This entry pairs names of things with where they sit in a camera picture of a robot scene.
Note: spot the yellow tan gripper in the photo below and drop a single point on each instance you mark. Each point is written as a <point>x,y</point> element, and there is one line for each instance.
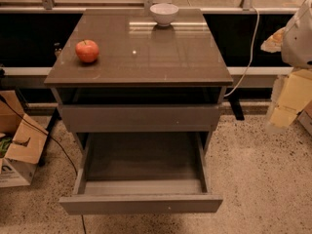
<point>298,40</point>

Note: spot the white ceramic bowl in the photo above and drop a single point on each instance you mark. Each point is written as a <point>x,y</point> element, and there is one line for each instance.
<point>164,14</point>

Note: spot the cardboard box right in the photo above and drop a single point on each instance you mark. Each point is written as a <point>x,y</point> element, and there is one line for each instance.
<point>305,118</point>

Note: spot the red apple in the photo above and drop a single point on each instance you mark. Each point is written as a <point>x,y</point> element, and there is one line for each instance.
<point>87,51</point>

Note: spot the grey drawer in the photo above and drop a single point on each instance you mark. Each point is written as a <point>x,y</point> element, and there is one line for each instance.
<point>139,118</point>
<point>142,173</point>

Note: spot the grey top drawer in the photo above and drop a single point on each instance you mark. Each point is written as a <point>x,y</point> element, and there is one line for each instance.
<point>139,118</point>

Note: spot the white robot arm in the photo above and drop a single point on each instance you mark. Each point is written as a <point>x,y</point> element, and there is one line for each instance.
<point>294,41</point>

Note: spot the open cardboard box left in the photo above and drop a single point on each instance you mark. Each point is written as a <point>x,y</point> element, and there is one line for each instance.
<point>27,138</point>

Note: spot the grey drawer cabinet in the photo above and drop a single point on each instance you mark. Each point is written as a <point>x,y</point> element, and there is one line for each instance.
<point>141,63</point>

